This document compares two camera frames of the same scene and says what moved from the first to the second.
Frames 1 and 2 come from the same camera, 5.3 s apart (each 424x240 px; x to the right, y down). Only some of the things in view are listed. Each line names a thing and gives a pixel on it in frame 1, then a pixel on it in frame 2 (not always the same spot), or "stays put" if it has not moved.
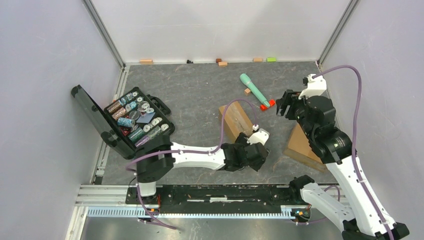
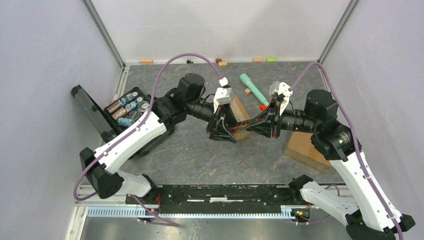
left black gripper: (242, 139) to (220, 132)
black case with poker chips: (134, 119) stays put
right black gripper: (282, 104) to (263, 124)
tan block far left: (146, 62) stays put
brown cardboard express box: (236, 120) stays put
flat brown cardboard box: (298, 148) stays put
